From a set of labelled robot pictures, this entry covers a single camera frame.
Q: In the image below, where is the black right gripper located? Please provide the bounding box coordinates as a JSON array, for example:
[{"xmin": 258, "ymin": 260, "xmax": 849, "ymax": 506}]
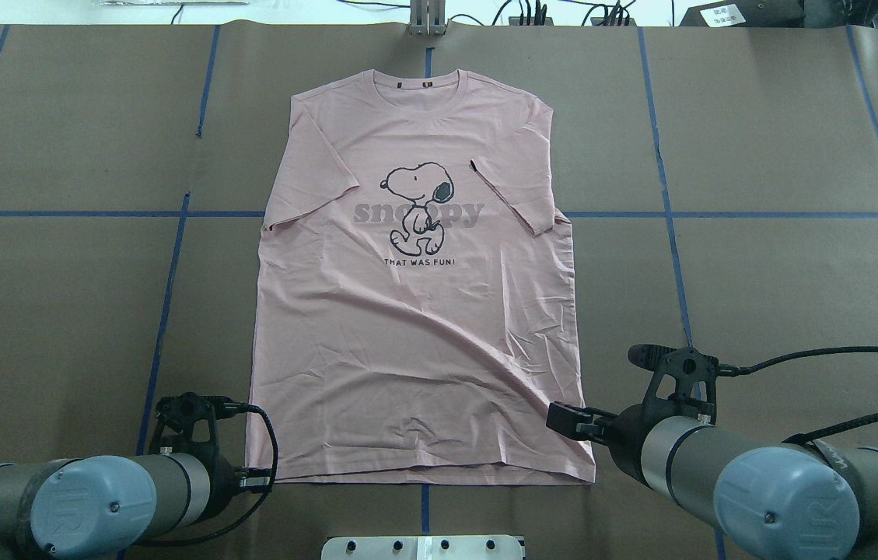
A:
[{"xmin": 546, "ymin": 401, "xmax": 660, "ymax": 483}]

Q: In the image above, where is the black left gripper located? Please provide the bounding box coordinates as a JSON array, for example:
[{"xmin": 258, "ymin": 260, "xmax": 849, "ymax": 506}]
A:
[{"xmin": 201, "ymin": 455, "xmax": 275, "ymax": 521}]

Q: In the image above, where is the pink Snoopy t-shirt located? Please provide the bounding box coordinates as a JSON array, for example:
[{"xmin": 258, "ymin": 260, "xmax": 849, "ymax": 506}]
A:
[{"xmin": 250, "ymin": 68, "xmax": 596, "ymax": 485}]

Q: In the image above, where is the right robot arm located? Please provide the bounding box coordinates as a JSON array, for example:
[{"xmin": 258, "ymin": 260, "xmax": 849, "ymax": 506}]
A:
[{"xmin": 546, "ymin": 401, "xmax": 878, "ymax": 559}]

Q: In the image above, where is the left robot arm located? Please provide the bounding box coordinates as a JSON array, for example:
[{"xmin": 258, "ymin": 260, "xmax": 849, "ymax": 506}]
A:
[{"xmin": 0, "ymin": 453, "xmax": 275, "ymax": 559}]

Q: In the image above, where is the brown paper table cover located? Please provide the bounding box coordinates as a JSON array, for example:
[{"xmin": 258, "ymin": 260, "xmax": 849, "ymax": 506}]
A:
[{"xmin": 0, "ymin": 23, "xmax": 878, "ymax": 560}]

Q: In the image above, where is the dark grey box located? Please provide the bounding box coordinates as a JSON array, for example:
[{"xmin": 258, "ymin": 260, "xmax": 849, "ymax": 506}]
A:
[{"xmin": 680, "ymin": 0, "xmax": 878, "ymax": 29}]

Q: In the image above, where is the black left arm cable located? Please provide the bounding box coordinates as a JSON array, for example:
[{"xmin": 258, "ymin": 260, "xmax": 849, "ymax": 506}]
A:
[{"xmin": 131, "ymin": 403, "xmax": 280, "ymax": 547}]

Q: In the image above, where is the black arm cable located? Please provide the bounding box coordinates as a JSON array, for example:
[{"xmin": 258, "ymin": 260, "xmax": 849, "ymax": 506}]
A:
[
  {"xmin": 715, "ymin": 347, "xmax": 878, "ymax": 444},
  {"xmin": 131, "ymin": 403, "xmax": 280, "ymax": 547}
]

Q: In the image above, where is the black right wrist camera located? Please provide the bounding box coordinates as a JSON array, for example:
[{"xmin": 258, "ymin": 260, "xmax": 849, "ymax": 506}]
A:
[{"xmin": 628, "ymin": 344, "xmax": 720, "ymax": 428}]

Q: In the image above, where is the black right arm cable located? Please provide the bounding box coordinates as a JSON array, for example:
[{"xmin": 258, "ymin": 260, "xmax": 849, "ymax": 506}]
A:
[{"xmin": 715, "ymin": 347, "xmax": 878, "ymax": 444}]

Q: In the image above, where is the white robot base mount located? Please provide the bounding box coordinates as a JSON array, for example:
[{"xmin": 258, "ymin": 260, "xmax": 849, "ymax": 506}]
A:
[{"xmin": 320, "ymin": 534, "xmax": 527, "ymax": 559}]

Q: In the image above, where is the aluminium frame post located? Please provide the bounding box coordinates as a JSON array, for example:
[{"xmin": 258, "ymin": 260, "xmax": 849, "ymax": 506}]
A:
[{"xmin": 408, "ymin": 0, "xmax": 448, "ymax": 37}]

